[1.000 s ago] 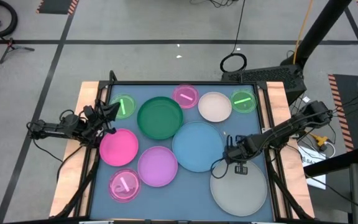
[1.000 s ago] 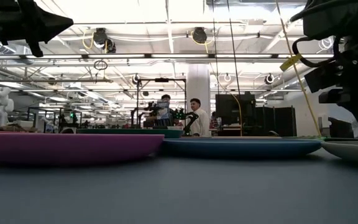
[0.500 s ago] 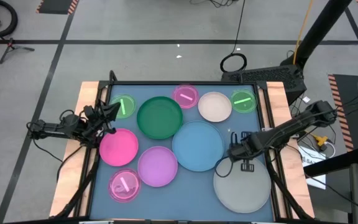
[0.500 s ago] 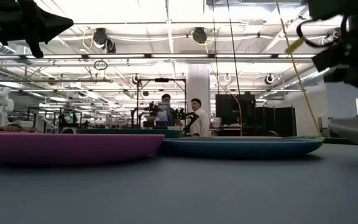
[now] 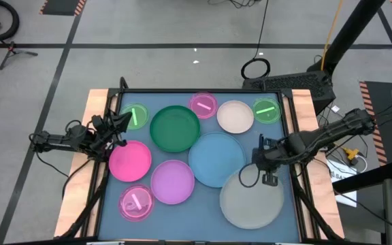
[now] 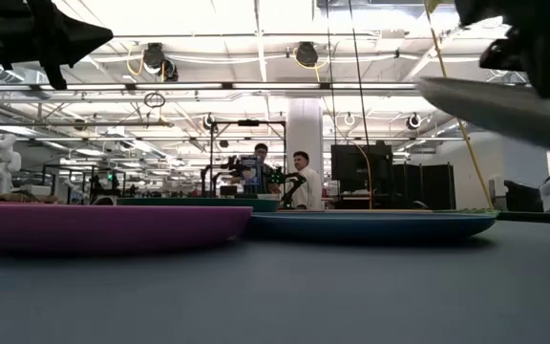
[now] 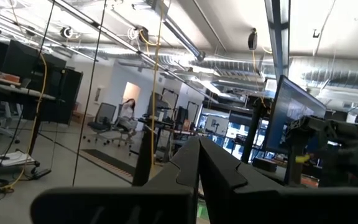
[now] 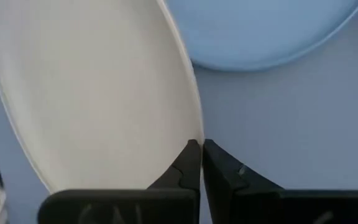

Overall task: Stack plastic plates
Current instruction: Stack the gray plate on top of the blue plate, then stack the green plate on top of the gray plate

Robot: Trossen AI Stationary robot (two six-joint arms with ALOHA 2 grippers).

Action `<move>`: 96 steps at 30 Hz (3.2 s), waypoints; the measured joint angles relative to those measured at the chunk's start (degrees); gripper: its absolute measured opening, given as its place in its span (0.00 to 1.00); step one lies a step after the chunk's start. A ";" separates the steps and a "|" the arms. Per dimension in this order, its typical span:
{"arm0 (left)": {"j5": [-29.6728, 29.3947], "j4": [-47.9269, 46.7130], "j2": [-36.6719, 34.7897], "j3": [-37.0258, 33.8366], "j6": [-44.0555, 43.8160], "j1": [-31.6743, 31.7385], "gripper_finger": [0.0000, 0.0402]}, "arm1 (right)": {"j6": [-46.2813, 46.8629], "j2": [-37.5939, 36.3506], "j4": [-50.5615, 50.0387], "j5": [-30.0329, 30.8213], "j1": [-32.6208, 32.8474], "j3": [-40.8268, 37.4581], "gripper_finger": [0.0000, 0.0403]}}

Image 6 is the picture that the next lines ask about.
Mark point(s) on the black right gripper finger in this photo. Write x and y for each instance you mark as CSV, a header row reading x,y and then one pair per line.
x,y
544,71
499,55

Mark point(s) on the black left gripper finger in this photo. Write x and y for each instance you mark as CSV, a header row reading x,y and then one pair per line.
x,y
56,71
69,33

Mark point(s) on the large gray plastic plate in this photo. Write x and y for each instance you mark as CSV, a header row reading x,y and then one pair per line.
x,y
494,107

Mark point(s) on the large magenta plastic plate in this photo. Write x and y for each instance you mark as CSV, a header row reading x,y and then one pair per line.
x,y
103,227

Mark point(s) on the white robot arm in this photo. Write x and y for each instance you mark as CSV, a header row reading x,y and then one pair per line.
x,y
0,160

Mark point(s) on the black background robot arm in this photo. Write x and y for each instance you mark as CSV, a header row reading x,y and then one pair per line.
x,y
293,184

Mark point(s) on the small black ceiling reel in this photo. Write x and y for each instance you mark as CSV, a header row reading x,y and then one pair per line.
x,y
414,121
208,121

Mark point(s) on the black office chair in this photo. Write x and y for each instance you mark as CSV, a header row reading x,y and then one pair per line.
x,y
521,197

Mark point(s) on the black partition panel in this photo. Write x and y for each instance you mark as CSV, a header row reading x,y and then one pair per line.
x,y
430,186

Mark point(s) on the black monitor screen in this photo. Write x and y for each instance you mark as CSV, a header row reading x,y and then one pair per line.
x,y
361,167

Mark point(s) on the white square column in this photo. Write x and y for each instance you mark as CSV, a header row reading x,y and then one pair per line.
x,y
304,124

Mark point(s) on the large blue plastic plate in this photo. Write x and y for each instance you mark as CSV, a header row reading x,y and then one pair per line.
x,y
370,225

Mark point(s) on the blue box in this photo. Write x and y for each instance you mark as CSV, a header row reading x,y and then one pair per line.
x,y
251,172

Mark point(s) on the long ceiling light rail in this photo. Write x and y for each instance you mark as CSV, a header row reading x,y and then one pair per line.
x,y
184,86

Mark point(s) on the black aluminium table frame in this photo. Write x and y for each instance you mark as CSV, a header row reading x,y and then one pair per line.
x,y
542,218

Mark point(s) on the black robot workstation frame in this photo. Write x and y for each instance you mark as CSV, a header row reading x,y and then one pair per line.
x,y
212,157

